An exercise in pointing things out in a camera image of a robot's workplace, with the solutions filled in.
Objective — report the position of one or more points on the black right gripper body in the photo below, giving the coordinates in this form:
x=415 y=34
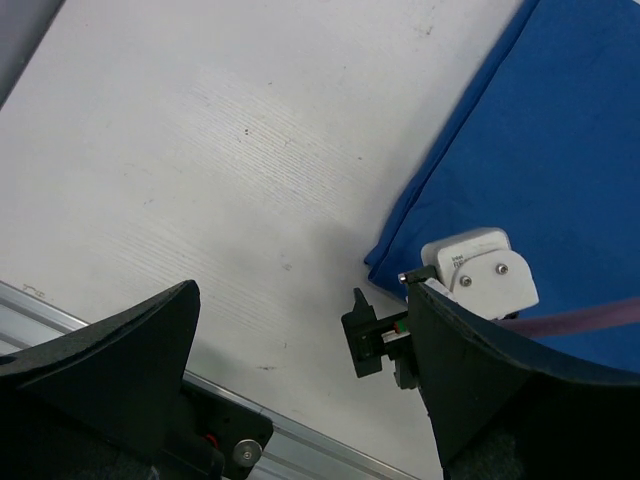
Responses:
x=408 y=338

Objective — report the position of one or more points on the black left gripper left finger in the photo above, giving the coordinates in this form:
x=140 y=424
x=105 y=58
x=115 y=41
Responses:
x=95 y=403

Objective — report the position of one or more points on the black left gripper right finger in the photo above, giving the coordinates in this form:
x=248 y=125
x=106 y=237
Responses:
x=506 y=407

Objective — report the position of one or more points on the blue surgical drape cloth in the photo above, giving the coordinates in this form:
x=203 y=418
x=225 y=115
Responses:
x=543 y=144

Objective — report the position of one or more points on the aluminium front rail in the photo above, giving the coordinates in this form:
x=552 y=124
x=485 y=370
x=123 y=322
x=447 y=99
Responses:
x=293 y=452

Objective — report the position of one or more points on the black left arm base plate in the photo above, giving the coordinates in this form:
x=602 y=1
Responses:
x=216 y=433

